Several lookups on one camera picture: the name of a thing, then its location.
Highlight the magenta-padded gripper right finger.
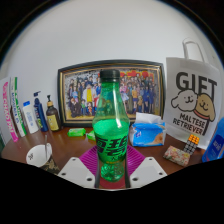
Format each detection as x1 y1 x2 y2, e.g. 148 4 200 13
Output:
124 144 168 190

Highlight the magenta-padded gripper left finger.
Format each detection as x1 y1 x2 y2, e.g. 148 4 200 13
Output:
56 144 101 190

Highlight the green plastic drink bottle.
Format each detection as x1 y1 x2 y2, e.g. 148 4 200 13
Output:
91 68 131 183

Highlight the small floral pouch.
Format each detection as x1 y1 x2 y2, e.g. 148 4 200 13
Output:
162 145 191 168

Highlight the blue tissue pack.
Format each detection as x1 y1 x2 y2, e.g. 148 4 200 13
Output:
128 112 167 148

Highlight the small green soap packet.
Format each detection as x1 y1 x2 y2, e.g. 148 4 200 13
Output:
86 130 97 141
67 127 87 138

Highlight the dark floral cup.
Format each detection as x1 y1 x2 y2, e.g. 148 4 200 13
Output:
25 142 62 175

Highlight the colourful puzzle cube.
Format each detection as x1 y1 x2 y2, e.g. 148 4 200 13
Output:
183 133 201 155

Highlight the amber pump bottle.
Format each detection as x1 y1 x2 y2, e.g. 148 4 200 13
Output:
45 94 61 132

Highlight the dark blue pump bottle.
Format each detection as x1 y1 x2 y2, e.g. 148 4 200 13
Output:
33 90 49 133

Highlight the white blue-capped lotion bottle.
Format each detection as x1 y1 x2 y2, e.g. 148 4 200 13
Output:
22 100 40 135

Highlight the blue box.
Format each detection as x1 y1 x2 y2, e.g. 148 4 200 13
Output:
201 116 224 163

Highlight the framed group picture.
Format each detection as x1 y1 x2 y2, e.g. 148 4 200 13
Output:
57 59 166 128

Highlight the white printed gift bag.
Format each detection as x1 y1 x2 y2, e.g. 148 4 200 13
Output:
163 38 224 148

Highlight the white green shuttlecock tube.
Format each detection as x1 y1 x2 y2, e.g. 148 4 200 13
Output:
9 76 28 138

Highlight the pink shuttlecock tube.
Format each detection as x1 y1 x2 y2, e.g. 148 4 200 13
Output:
1 80 20 143

